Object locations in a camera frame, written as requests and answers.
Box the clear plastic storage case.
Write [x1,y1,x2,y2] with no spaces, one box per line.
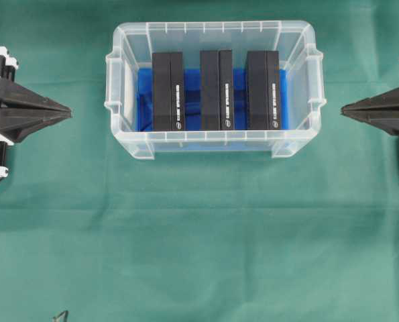
[105,20,327,158]

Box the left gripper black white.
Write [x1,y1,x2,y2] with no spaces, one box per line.
[0,46,72,177]

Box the small metal clip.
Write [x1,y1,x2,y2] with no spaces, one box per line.
[52,310,69,322]

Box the blue liner in case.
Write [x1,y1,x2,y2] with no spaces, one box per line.
[134,68,296,151]

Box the green table cloth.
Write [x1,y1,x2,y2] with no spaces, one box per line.
[0,1,399,321]

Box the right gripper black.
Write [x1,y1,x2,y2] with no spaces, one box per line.
[341,87,399,136]

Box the black realsense box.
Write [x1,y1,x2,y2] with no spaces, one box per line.
[246,50,282,130]
[200,50,235,131]
[152,52,186,131]

